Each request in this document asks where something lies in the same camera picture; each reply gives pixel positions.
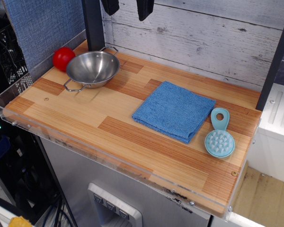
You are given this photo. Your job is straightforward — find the black plastic crate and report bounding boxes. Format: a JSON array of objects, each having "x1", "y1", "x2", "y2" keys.
[{"x1": 0, "y1": 25, "x2": 28, "y2": 89}]

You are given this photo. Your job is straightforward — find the blue microfiber towel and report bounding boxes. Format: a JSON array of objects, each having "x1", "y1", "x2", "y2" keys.
[{"x1": 132, "y1": 81, "x2": 216, "y2": 144}]

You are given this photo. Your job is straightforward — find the teal scalp massager brush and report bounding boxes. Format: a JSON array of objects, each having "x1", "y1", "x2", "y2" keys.
[{"x1": 204, "y1": 108, "x2": 235, "y2": 158}]

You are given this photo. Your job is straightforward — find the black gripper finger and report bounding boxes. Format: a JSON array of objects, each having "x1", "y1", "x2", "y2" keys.
[
  {"x1": 136, "y1": 0, "x2": 154, "y2": 21},
  {"x1": 101, "y1": 0, "x2": 119, "y2": 16}
]

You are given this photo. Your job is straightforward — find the yellow object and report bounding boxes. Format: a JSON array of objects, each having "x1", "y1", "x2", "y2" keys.
[{"x1": 8, "y1": 216, "x2": 32, "y2": 227}]

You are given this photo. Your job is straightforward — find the white grooved appliance top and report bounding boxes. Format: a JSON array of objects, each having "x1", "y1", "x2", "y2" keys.
[{"x1": 259, "y1": 83, "x2": 284, "y2": 136}]

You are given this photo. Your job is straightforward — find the steel bowl with handles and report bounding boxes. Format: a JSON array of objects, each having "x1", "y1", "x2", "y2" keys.
[{"x1": 63, "y1": 46, "x2": 120, "y2": 92}]

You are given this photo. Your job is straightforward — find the dark metal post right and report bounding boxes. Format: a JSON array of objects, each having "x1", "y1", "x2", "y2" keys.
[{"x1": 256, "y1": 0, "x2": 284, "y2": 111}]

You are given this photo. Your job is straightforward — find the red toy tomato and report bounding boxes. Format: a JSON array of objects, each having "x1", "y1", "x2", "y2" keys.
[{"x1": 53, "y1": 47, "x2": 76, "y2": 71}]

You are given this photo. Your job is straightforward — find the clear acrylic table guard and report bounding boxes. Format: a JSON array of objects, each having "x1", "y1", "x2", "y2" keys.
[{"x1": 0, "y1": 30, "x2": 262, "y2": 223}]

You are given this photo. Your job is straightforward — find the dark metal post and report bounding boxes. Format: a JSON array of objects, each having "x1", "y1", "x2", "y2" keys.
[
  {"x1": 256, "y1": 0, "x2": 284, "y2": 111},
  {"x1": 81, "y1": 0, "x2": 105, "y2": 51}
]

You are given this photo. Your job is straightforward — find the dark metal post left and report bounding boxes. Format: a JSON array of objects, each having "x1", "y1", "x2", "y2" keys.
[{"x1": 81, "y1": 0, "x2": 105, "y2": 51}]

